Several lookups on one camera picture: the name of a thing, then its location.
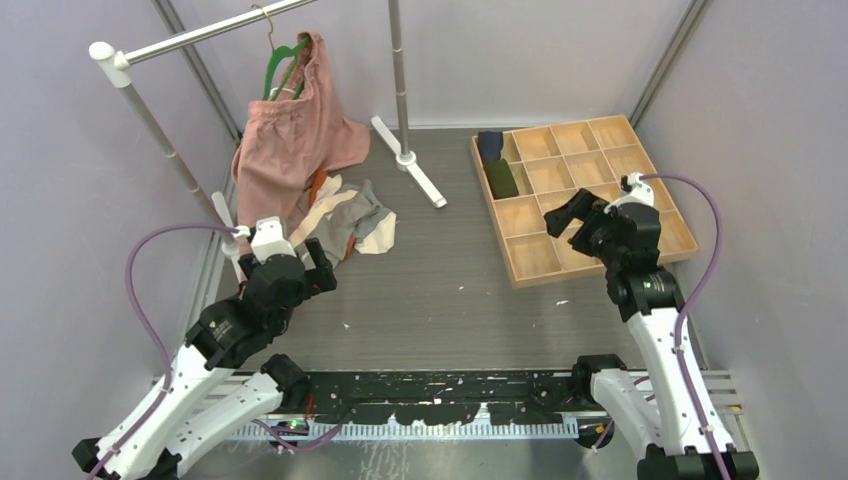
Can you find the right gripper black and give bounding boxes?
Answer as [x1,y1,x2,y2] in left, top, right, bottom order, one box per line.
[545,187,624,268]

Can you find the olive green underwear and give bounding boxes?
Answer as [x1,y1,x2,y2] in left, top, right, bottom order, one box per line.
[483,158,519,200]

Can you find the navy underwear cream waistband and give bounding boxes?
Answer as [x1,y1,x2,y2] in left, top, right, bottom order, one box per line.
[477,131,504,165]

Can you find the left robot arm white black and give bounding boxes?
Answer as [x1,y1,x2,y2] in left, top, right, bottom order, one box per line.
[72,238,338,479]

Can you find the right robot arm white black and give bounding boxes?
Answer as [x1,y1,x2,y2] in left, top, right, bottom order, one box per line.
[544,188,760,479]

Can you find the orange underwear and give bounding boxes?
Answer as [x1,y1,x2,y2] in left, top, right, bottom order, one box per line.
[308,170,328,207]

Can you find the wooden compartment tray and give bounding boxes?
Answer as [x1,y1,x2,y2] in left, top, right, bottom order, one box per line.
[470,114,700,290]

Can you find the pink trousers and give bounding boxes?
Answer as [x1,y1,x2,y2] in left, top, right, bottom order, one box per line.
[231,31,371,228]

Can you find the green clothes hanger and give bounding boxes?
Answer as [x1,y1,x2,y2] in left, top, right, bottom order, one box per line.
[251,5,313,102]

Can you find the white metal clothes rack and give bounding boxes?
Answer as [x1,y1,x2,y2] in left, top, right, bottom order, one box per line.
[89,0,449,283]

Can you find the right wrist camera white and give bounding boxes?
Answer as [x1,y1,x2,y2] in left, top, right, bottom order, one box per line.
[603,172,655,213]

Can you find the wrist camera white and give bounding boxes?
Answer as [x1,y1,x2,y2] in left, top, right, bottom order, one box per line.
[250,216,297,263]
[603,172,655,213]

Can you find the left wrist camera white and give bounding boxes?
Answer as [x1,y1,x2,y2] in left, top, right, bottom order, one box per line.
[250,216,297,263]

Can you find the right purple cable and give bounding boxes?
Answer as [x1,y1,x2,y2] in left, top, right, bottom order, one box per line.
[639,172,733,480]

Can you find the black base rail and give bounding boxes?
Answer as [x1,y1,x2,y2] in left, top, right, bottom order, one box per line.
[271,370,606,426]

